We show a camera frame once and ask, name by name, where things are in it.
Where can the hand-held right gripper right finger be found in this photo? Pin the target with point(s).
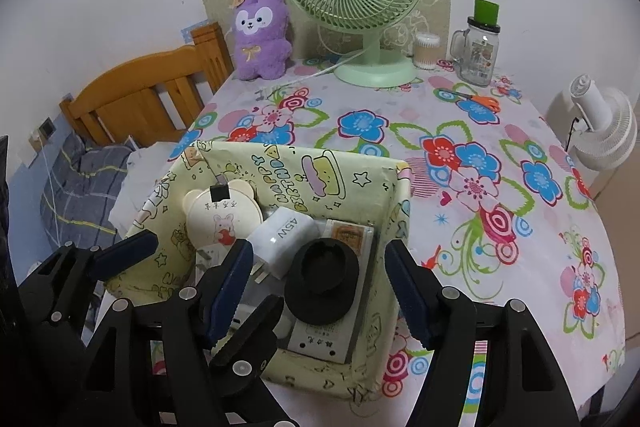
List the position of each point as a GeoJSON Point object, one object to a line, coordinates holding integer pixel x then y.
{"type": "Point", "coordinates": [410, 297]}

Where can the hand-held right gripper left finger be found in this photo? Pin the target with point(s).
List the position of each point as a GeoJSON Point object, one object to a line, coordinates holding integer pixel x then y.
{"type": "Point", "coordinates": [227, 292]}

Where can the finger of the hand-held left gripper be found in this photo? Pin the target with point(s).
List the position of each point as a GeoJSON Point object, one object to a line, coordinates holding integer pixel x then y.
{"type": "Point", "coordinates": [127, 249]}
{"type": "Point", "coordinates": [255, 327]}

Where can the cream round mirror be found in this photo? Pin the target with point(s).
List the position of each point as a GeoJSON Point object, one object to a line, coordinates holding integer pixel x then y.
{"type": "Point", "coordinates": [215, 222]}

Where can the long white box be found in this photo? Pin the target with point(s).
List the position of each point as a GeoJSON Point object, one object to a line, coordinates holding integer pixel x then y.
{"type": "Point", "coordinates": [325, 342]}

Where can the black round cap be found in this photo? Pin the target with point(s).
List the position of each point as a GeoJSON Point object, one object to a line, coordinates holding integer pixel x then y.
{"type": "Point", "coordinates": [320, 287]}

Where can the large white charger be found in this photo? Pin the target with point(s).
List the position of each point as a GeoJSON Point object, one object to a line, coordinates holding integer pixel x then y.
{"type": "Point", "coordinates": [282, 232]}

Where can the yellow patterned storage box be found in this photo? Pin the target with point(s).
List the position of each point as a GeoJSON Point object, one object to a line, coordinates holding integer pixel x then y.
{"type": "Point", "coordinates": [310, 177]}

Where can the blue plaid bedding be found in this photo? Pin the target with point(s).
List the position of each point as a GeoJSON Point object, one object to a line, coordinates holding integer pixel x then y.
{"type": "Point", "coordinates": [85, 187]}

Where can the floral tablecloth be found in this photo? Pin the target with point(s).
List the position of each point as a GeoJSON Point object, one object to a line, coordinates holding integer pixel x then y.
{"type": "Point", "coordinates": [500, 232]}

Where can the beige door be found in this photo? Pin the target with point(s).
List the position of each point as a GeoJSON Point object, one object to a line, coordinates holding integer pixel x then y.
{"type": "Point", "coordinates": [612, 217]}

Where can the purple plush toy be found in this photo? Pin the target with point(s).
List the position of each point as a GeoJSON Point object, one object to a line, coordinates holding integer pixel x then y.
{"type": "Point", "coordinates": [260, 47]}

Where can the cotton swab jar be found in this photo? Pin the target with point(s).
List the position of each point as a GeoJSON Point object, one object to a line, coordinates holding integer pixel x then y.
{"type": "Point", "coordinates": [426, 54]}

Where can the glass jar with green lid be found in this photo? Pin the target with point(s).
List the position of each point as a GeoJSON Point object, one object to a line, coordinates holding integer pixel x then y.
{"type": "Point", "coordinates": [477, 57]}

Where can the white standing fan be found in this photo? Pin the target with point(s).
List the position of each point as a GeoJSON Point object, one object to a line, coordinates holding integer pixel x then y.
{"type": "Point", "coordinates": [610, 127]}

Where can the wall socket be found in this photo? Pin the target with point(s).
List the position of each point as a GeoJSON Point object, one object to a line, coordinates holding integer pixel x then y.
{"type": "Point", "coordinates": [47, 128]}

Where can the blue wall sticker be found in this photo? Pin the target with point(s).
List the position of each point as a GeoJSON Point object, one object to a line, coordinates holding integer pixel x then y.
{"type": "Point", "coordinates": [189, 32]}

